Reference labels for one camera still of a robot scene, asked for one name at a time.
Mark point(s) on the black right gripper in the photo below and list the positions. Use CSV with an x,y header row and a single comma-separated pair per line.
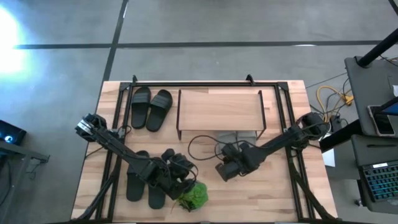
x,y
239,154

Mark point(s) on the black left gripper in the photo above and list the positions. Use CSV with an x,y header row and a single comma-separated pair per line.
x,y
183,169

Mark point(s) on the grey rubber slide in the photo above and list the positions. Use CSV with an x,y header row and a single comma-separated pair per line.
x,y
225,137
247,137

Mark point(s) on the black rubber slide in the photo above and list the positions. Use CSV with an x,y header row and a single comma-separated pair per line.
x,y
134,186
157,197
140,107
159,110

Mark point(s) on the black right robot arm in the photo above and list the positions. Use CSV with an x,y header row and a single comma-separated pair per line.
x,y
280,140

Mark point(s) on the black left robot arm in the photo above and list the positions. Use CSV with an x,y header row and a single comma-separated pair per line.
x,y
124,149

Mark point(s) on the green leafy vegetable toy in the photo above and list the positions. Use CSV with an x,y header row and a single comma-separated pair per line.
x,y
194,196

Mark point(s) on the white paper sheet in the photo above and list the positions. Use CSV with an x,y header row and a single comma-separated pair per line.
x,y
329,158

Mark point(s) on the laptop with backlit keyboard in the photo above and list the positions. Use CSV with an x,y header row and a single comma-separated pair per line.
x,y
381,183

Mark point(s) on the smartphone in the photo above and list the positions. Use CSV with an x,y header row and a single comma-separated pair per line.
x,y
382,122

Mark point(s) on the grey top workstation desk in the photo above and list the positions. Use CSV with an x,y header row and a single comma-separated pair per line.
x,y
370,84

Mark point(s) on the black round pole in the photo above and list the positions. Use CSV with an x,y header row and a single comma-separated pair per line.
x,y
377,48

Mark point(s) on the black device with blue light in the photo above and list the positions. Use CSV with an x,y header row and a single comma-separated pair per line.
x,y
11,133

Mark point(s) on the wooden shelf black metal frame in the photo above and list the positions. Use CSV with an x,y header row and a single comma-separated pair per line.
x,y
220,110

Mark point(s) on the black aluminium table frame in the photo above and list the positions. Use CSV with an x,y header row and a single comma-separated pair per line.
x,y
202,84

